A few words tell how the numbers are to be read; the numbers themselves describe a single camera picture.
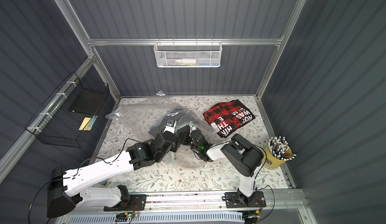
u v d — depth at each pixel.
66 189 0.40
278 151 0.72
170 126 0.63
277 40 0.88
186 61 0.93
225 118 0.96
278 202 0.74
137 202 0.74
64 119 0.72
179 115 0.91
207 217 0.77
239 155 0.50
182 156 0.89
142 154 0.52
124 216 0.71
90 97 0.81
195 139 0.70
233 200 0.73
